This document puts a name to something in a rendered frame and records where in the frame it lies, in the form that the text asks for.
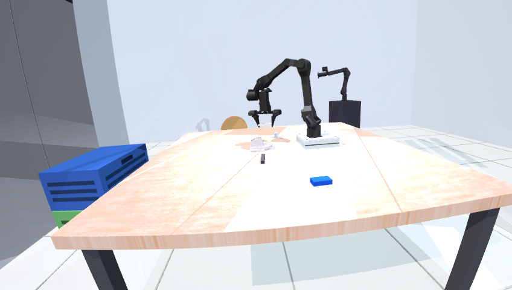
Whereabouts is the blue rectangular block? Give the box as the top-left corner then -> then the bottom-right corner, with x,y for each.
310,176 -> 333,187

